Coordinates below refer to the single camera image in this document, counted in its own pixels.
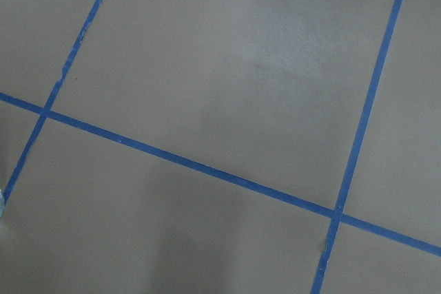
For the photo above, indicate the glass sauce dispenser bottle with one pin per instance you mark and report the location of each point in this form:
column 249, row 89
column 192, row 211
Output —
column 2, row 203

